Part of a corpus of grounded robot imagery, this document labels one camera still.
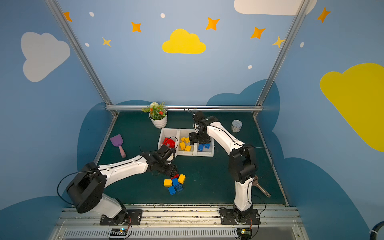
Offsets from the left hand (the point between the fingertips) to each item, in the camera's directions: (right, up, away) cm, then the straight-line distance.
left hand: (173, 169), depth 87 cm
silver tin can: (+43, +26, +20) cm, 54 cm away
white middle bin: (+5, +21, +18) cm, 29 cm away
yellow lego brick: (+8, +11, +11) cm, 18 cm away
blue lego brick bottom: (0, -10, -5) cm, 11 cm away
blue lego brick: (+17, +11, +14) cm, 25 cm away
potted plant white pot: (-13, +34, +14) cm, 39 cm away
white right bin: (+20, +9, +14) cm, 26 cm away
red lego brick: (-8, +16, +14) cm, 23 cm away
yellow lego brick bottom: (-3, -7, -3) cm, 8 cm away
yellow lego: (+4, +13, +11) cm, 18 cm away
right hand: (+14, +17, +3) cm, 22 cm away
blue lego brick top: (+21, +12, +12) cm, 27 cm away
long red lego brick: (-3, +15, +11) cm, 19 cm away
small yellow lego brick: (+5, +17, +15) cm, 23 cm away
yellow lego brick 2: (+7, +16, +15) cm, 23 cm away
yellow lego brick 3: (+5, -5, -2) cm, 7 cm away
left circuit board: (-25, -27, -14) cm, 40 cm away
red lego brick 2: (+2, -4, -1) cm, 4 cm away
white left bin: (-5, +18, +17) cm, 26 cm away
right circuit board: (+37, -28, -14) cm, 49 cm away
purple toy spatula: (-42, +16, +17) cm, 48 cm away
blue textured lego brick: (+4, -9, -3) cm, 11 cm away
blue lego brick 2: (+1, -6, -3) cm, 7 cm away
